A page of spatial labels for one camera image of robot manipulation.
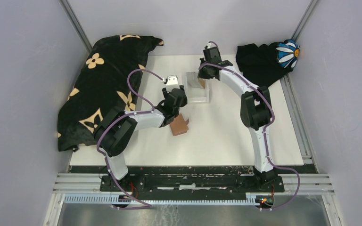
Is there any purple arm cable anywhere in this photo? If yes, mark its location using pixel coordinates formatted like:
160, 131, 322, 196
97, 69, 166, 210
199, 41, 301, 211

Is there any aluminium rail frame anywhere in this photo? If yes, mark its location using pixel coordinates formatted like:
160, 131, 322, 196
43, 156, 342, 226

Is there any stack of grey cards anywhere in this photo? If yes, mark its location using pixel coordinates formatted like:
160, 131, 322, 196
186, 72, 200, 89

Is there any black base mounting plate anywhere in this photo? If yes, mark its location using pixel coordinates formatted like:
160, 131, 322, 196
99, 166, 285, 201

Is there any black floral pillow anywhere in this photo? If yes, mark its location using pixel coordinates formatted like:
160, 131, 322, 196
57, 34, 164, 152

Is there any tan leather card holder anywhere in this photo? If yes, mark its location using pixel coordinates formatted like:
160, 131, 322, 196
169, 113, 189, 136

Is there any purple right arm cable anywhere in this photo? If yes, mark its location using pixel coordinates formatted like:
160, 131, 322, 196
199, 41, 301, 211

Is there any clear acrylic card tray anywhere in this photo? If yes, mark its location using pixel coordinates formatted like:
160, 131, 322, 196
184, 74, 210, 104

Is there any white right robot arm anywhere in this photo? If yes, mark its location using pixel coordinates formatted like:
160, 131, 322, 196
198, 46, 277, 192

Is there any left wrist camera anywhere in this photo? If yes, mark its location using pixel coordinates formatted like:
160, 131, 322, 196
163, 75, 179, 92

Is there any black cloth with daisy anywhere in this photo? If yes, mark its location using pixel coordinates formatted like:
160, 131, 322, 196
236, 40, 300, 87

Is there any orange credit card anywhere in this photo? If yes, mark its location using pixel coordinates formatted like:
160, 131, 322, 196
198, 78, 206, 89

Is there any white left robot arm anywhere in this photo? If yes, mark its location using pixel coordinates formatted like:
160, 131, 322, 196
93, 85, 188, 192

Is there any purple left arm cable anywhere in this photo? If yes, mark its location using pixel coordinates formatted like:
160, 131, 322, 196
97, 69, 166, 210

